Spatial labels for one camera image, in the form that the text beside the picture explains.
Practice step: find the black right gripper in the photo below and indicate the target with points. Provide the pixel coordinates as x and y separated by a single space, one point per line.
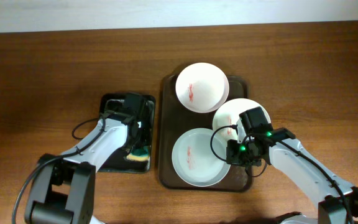
237 154

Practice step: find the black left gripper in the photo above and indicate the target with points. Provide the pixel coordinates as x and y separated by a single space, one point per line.
138 134

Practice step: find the green yellow sponge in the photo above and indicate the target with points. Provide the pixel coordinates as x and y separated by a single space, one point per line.
139 155

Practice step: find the large brown serving tray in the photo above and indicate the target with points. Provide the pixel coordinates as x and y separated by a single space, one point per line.
175 120

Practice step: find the white plate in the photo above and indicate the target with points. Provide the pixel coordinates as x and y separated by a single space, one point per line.
202 87
228 114
197 157

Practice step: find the white plate front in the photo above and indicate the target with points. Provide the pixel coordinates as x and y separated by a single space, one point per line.
197 157

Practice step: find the white plate back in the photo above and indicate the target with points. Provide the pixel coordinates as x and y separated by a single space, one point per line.
202 87

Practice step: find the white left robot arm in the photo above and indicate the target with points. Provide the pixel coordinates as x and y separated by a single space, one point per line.
62 187

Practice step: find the small black soapy tray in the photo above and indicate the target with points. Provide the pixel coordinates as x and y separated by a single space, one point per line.
117 162

